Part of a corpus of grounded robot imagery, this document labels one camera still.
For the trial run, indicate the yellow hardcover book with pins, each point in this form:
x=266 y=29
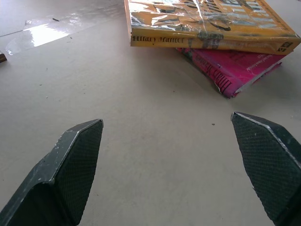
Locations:
x=211 y=26

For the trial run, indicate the clear plastic sheet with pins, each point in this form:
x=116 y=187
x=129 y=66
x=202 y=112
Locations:
x=47 y=31

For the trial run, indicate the pink hardcover book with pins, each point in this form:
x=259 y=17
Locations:
x=235 y=68

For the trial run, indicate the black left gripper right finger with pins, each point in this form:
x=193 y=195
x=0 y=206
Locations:
x=265 y=160

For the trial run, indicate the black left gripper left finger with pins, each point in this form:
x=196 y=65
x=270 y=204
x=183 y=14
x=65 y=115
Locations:
x=70 y=164

